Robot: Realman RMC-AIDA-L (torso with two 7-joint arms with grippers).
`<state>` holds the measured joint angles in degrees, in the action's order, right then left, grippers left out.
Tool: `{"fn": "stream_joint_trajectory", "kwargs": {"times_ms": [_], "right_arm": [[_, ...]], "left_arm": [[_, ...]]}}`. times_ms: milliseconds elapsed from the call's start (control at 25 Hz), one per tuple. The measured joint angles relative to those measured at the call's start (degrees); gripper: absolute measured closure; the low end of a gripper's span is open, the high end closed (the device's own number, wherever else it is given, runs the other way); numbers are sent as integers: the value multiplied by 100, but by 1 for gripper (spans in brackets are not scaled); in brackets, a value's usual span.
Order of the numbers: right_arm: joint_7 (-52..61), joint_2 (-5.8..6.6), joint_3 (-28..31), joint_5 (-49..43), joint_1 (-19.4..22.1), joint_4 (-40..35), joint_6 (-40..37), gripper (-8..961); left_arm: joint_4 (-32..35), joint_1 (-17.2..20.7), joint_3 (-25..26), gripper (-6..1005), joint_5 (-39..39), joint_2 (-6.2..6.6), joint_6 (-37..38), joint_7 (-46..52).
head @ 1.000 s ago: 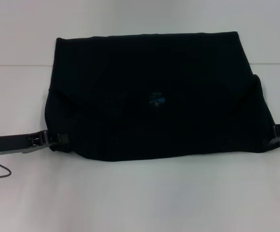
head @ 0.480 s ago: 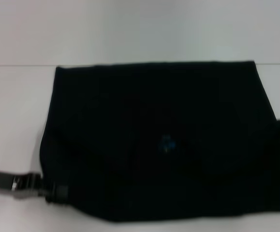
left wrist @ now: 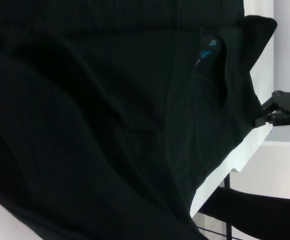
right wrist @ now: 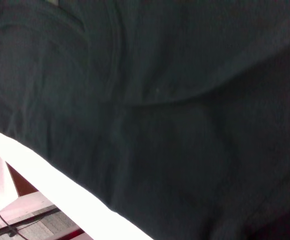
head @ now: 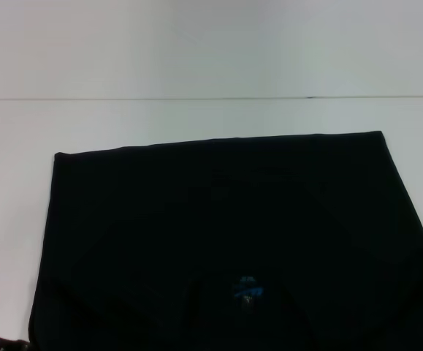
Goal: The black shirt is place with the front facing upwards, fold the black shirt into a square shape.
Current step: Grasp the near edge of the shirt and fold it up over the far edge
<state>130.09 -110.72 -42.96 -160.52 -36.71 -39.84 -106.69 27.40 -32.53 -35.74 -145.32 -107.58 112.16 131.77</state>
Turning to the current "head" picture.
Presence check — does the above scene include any black shirt with FREE print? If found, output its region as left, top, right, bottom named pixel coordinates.
left=27, top=129, right=423, bottom=351

